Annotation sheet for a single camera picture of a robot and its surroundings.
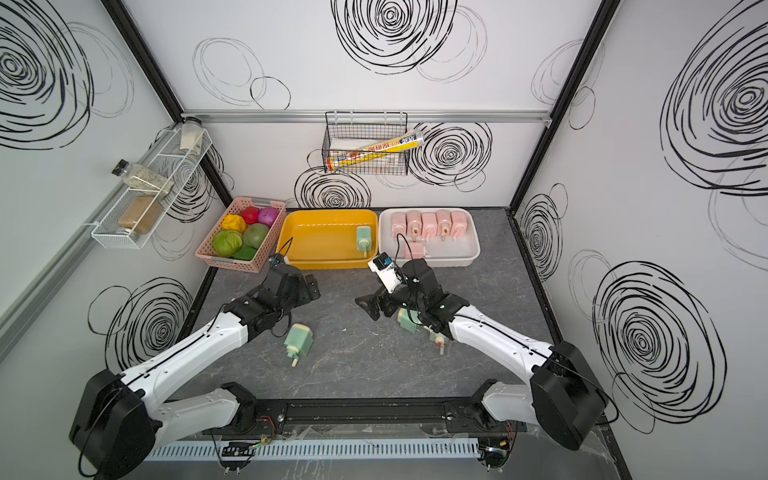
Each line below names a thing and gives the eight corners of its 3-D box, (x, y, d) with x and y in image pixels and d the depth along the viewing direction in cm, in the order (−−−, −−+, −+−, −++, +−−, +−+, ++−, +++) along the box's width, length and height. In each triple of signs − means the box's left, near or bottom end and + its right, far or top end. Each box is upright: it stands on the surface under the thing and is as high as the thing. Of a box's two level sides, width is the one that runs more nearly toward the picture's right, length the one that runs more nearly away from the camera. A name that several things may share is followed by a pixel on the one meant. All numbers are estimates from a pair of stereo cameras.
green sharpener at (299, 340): (288, 366, 83) (280, 357, 77) (295, 335, 89) (288, 324, 83) (309, 366, 83) (302, 357, 77) (314, 335, 89) (308, 324, 83)
